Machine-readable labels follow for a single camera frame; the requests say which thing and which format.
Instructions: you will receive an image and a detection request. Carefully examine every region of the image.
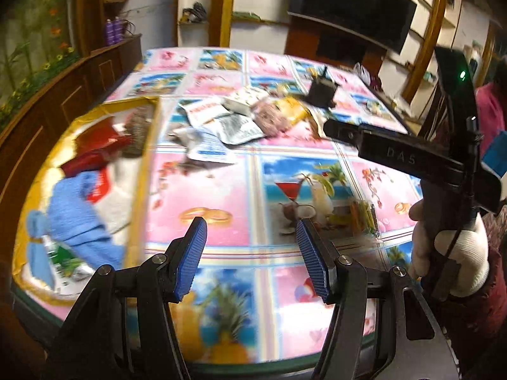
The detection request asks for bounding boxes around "person's right hand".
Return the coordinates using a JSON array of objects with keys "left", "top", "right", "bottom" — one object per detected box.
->
[{"left": 408, "top": 199, "right": 491, "bottom": 298}]

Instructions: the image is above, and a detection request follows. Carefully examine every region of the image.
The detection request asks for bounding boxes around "dark red packet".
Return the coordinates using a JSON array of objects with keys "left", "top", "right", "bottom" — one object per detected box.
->
[{"left": 61, "top": 121, "right": 133, "bottom": 177}]

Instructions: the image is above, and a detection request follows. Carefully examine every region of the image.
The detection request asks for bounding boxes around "blue towel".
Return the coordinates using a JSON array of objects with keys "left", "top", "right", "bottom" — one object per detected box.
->
[{"left": 26, "top": 172, "right": 125, "bottom": 289}]

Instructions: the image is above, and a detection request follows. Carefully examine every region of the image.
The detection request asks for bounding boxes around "white floral tissue pack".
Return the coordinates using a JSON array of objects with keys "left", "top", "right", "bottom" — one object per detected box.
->
[{"left": 222, "top": 88, "right": 270, "bottom": 117}]

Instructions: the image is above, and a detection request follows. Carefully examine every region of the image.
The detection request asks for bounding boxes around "floral wall mural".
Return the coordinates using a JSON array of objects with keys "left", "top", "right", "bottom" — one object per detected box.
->
[{"left": 0, "top": 0, "right": 80, "bottom": 123}]

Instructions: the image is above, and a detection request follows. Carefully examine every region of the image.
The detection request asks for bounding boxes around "white plastic bag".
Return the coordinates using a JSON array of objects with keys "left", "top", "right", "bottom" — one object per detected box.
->
[{"left": 354, "top": 62, "right": 375, "bottom": 84}]

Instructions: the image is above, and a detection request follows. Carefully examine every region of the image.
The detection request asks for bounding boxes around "small grey packet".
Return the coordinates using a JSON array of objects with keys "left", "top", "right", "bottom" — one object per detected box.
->
[{"left": 170, "top": 127, "right": 202, "bottom": 147}]

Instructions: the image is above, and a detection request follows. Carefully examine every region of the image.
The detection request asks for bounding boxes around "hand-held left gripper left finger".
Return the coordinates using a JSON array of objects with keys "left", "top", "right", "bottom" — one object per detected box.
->
[{"left": 45, "top": 217, "right": 209, "bottom": 380}]

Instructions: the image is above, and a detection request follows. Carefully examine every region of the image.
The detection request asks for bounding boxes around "silver packet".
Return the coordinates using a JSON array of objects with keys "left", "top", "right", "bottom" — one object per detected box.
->
[{"left": 200, "top": 113, "right": 266, "bottom": 145}]

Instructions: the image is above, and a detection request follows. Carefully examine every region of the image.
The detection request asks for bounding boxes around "black television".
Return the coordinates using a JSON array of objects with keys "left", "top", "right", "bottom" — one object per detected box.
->
[{"left": 287, "top": 0, "right": 418, "bottom": 54}]

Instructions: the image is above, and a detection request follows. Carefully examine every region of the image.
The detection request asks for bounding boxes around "dark wooden cabinet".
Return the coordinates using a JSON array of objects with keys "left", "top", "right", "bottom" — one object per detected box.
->
[{"left": 0, "top": 34, "right": 143, "bottom": 167}]

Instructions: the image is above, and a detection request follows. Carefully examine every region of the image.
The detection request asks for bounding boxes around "gold cardboard box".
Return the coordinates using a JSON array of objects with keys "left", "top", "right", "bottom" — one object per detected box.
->
[{"left": 12, "top": 95, "right": 163, "bottom": 305}]

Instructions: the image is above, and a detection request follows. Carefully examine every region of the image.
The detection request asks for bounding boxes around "yellow packet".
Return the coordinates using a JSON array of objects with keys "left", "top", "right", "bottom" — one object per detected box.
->
[{"left": 277, "top": 97, "right": 321, "bottom": 135}]

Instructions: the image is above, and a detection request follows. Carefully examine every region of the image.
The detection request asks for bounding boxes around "black electric device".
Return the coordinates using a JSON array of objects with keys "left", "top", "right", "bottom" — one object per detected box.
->
[{"left": 307, "top": 65, "right": 340, "bottom": 107}]

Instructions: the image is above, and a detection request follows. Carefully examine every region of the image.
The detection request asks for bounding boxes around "pink knitted item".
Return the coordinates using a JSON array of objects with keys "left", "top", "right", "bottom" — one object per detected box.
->
[{"left": 249, "top": 101, "right": 294, "bottom": 139}]

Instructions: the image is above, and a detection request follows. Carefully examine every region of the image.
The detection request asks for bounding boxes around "white packet red label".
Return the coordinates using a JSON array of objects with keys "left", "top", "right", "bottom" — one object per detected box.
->
[
  {"left": 85, "top": 158, "right": 135, "bottom": 234},
  {"left": 180, "top": 101, "right": 226, "bottom": 127}
]

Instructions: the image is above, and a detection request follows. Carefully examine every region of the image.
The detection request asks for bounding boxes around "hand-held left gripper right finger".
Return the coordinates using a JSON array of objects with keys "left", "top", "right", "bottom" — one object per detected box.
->
[{"left": 296, "top": 218, "right": 456, "bottom": 380}]

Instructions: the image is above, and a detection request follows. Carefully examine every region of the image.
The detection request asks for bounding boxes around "blue white packet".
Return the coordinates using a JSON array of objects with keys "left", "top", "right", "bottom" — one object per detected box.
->
[{"left": 186, "top": 132, "right": 234, "bottom": 164}]

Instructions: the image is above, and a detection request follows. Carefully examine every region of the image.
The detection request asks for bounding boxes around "black cable bundle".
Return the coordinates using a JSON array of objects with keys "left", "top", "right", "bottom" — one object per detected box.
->
[{"left": 180, "top": 2, "right": 209, "bottom": 22}]

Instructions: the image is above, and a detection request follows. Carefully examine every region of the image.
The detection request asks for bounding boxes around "person's right forearm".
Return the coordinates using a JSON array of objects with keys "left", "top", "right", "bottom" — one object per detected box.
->
[{"left": 447, "top": 206, "right": 507, "bottom": 380}]

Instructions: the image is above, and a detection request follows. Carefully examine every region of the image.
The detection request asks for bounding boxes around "green white packet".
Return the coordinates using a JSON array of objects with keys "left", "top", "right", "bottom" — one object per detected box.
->
[{"left": 43, "top": 237, "right": 99, "bottom": 295}]

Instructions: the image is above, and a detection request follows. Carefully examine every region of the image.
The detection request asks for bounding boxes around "coloured sticks packet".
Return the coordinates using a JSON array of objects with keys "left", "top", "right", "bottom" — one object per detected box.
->
[{"left": 349, "top": 200, "right": 383, "bottom": 242}]

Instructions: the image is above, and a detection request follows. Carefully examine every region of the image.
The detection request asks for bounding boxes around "gold framed wall shelf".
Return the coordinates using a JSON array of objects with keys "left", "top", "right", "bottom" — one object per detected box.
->
[{"left": 174, "top": 0, "right": 302, "bottom": 54}]

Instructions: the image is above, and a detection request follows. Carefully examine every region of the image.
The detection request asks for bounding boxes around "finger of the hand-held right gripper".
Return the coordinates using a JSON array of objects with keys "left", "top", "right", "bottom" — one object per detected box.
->
[{"left": 323, "top": 119, "right": 466, "bottom": 181}]

